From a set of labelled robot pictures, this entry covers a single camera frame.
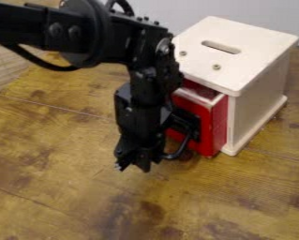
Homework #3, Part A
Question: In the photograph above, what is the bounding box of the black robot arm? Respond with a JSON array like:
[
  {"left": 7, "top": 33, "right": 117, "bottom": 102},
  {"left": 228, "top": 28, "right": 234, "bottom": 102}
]
[{"left": 0, "top": 0, "right": 184, "bottom": 172}]

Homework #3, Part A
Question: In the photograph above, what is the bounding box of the black metal drawer handle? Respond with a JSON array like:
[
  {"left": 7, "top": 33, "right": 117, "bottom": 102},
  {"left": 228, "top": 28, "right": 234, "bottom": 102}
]
[{"left": 161, "top": 108, "right": 202, "bottom": 160}]

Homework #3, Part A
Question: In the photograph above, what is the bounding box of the white wooden box cabinet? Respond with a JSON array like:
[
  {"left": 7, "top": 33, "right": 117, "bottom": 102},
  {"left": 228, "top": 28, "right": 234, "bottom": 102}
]
[{"left": 173, "top": 16, "right": 299, "bottom": 156}]

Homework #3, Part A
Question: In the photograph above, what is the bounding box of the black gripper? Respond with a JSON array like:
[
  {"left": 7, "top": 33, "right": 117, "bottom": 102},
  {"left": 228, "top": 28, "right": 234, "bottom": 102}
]
[{"left": 114, "top": 82, "right": 173, "bottom": 173}]

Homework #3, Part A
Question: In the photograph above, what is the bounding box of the red drawer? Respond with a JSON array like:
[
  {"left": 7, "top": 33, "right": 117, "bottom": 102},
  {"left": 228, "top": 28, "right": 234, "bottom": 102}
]
[{"left": 173, "top": 79, "right": 229, "bottom": 158}]

